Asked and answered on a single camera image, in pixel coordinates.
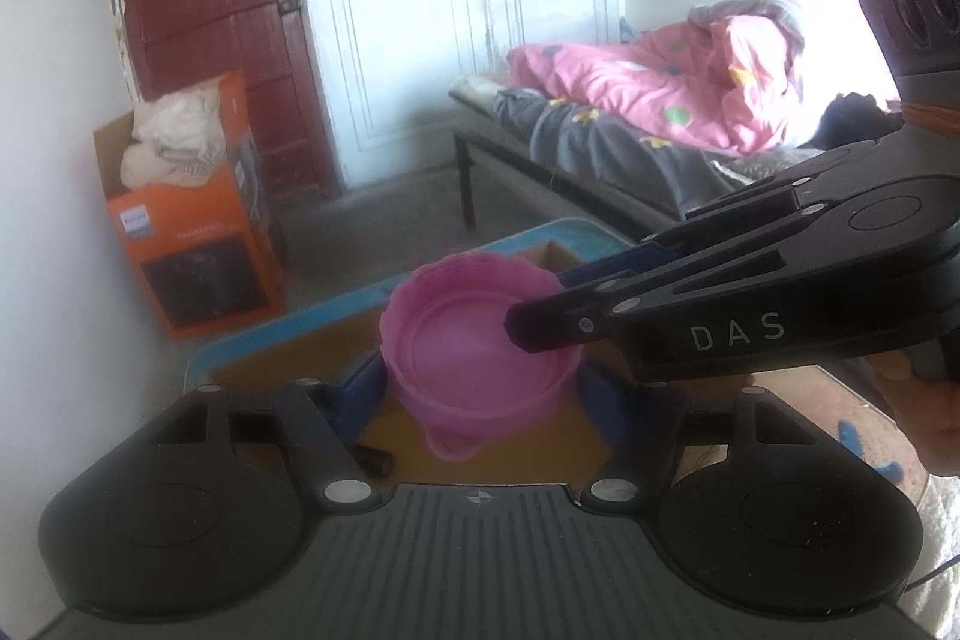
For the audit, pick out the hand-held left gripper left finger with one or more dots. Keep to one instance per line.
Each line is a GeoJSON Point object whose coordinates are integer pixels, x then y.
{"type": "Point", "coordinates": [364, 391]}

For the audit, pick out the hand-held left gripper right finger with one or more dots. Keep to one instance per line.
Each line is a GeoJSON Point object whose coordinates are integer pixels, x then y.
{"type": "Point", "coordinates": [604, 401]}

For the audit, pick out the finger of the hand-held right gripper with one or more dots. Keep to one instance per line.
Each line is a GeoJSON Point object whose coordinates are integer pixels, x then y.
{"type": "Point", "coordinates": [555, 321]}
{"type": "Point", "coordinates": [750, 197]}

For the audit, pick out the large brown cardboard box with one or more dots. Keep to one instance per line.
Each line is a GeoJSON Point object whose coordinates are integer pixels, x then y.
{"type": "Point", "coordinates": [285, 355]}

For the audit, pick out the pink plastic bowl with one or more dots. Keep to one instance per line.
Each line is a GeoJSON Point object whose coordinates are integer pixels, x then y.
{"type": "Point", "coordinates": [465, 340]}

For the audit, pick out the person's right hand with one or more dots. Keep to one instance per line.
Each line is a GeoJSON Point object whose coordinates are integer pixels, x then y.
{"type": "Point", "coordinates": [937, 430]}

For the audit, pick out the black cloth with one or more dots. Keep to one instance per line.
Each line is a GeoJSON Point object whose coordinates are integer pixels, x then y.
{"type": "Point", "coordinates": [847, 119]}

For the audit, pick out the pink quilt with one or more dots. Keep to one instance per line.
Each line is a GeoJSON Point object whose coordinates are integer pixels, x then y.
{"type": "Point", "coordinates": [675, 78]}

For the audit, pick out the grey blanket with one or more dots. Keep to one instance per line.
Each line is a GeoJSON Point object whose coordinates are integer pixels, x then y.
{"type": "Point", "coordinates": [600, 145]}

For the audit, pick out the orange cardboard box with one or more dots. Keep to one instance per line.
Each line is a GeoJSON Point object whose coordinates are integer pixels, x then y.
{"type": "Point", "coordinates": [195, 235]}

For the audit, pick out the white fluffy mat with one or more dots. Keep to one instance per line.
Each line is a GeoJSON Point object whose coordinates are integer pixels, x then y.
{"type": "Point", "coordinates": [937, 535]}

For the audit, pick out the white crumpled cloth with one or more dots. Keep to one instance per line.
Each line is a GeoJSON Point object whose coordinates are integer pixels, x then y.
{"type": "Point", "coordinates": [172, 138]}

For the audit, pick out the white panelled door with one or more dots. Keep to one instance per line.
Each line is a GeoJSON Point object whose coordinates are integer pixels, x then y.
{"type": "Point", "coordinates": [420, 10]}

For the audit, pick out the red wooden door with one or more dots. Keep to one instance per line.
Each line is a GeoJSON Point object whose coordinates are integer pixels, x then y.
{"type": "Point", "coordinates": [217, 33]}

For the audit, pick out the black bed frame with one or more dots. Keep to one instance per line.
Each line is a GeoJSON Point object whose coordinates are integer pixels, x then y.
{"type": "Point", "coordinates": [469, 183]}

